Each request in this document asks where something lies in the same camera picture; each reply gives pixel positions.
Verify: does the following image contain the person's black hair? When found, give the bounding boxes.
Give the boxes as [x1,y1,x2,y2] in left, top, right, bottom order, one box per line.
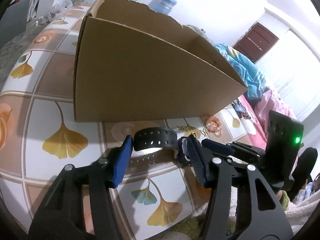
[287,147,318,201]

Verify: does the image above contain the pink floral blanket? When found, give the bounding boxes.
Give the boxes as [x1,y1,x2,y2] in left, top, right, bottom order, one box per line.
[232,89,301,153]

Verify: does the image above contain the ginkgo patterned bed sheet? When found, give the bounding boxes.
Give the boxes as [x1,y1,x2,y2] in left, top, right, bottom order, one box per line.
[1,3,251,239]

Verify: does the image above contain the white plastic bag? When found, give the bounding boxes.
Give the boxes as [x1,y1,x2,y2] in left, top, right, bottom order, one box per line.
[47,0,73,22]

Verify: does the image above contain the grey cabinet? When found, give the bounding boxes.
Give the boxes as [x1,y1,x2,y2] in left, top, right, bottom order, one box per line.
[0,0,30,48]

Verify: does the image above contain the pink bead bracelet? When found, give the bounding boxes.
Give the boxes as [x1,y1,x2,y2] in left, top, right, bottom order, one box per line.
[205,115,223,138]

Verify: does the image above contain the silver clover chain bracelet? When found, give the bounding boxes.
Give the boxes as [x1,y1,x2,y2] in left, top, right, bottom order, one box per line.
[171,125,209,139]

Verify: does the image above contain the blue water jug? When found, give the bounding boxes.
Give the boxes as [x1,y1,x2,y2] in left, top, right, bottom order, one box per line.
[149,0,177,15]

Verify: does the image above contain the brown cardboard box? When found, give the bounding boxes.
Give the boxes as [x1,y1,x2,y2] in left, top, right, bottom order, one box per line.
[73,0,247,122]

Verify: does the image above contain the brown wooden door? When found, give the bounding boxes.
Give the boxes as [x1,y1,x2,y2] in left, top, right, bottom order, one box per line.
[233,22,279,63]

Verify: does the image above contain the black smart watch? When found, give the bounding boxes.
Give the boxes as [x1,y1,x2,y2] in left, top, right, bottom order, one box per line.
[126,127,191,176]

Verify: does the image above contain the blue quilt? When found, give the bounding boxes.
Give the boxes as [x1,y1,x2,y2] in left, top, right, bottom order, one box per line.
[214,43,267,101]

